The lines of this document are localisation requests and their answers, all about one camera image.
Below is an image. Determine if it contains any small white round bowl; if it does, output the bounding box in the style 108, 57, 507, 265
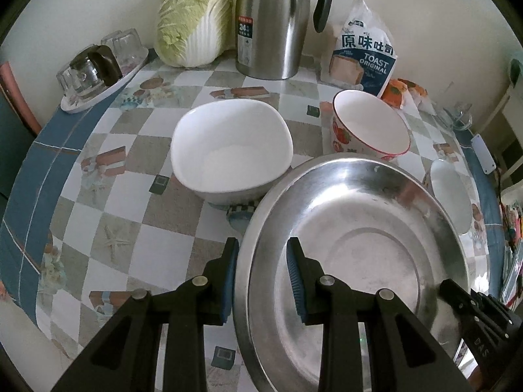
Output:
423, 159, 472, 236

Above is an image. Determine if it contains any white power bank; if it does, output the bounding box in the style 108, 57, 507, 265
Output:
471, 134, 497, 175

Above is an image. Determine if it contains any orange snack packet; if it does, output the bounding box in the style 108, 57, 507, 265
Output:
381, 79, 408, 109
399, 78, 436, 116

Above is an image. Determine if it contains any white square bowl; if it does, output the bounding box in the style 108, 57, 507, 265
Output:
170, 99, 294, 205

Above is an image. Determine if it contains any red strawberry rimmed bowl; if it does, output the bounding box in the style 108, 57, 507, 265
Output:
330, 90, 411, 161

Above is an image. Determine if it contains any checkered blue tablecloth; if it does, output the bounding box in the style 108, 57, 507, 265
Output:
1, 59, 502, 391

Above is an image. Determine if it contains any stainless steel thermos jug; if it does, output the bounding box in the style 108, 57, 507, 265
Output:
235, 0, 332, 81

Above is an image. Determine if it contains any dark lidded glass teapot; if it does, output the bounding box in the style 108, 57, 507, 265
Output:
69, 44, 122, 90

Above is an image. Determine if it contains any toast bread bag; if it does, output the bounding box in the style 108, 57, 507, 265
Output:
321, 0, 397, 97

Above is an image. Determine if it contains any napa cabbage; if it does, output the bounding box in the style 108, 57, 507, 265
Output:
154, 0, 233, 68

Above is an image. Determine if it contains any white shelf rack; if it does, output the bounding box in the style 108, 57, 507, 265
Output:
478, 51, 522, 187

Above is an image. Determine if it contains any white tray with glasses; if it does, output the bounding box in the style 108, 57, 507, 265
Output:
57, 28, 149, 114

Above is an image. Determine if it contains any large stainless steel basin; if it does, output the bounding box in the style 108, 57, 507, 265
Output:
233, 154, 469, 391

